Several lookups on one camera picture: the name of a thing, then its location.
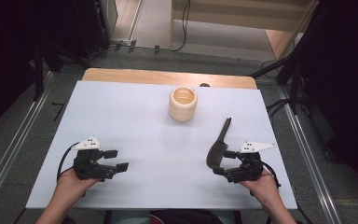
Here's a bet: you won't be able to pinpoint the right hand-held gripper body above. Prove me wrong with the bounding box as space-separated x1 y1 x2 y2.
225 141 277 184

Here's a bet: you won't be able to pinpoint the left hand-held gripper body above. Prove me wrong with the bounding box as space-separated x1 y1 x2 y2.
71 135 119 183

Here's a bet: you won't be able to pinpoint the black slotted spatula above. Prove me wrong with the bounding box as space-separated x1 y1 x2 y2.
206 117 233 169

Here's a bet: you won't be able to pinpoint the person's right hand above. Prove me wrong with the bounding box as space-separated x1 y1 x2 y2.
239 169 282 207

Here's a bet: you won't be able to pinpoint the person's left hand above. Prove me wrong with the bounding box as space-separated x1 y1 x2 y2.
56 167 102 202

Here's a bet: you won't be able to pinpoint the white table board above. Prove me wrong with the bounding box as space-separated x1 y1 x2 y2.
25 79 298 210

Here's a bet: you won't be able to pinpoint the person's lap clothing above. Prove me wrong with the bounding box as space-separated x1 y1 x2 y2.
104 209 241 224

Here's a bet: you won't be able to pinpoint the beige ribbed cup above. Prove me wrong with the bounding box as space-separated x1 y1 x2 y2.
168 87 199 123

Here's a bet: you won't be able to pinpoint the wooden table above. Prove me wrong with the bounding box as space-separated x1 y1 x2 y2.
82 68 258 91

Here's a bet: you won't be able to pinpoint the black tripod stand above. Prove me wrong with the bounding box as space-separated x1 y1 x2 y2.
250 0 324 116

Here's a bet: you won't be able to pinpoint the left hand-held gripper cable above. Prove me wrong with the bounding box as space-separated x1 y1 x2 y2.
56 141 81 183

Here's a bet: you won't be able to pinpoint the aluminium floor rail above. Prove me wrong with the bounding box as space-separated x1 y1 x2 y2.
0 71 56 216
275 86 343 224

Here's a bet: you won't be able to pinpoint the black floor cables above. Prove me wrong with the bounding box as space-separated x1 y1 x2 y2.
265 98 310 118

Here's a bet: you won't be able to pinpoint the black hanging cable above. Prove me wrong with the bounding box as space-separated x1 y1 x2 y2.
170 0 191 52

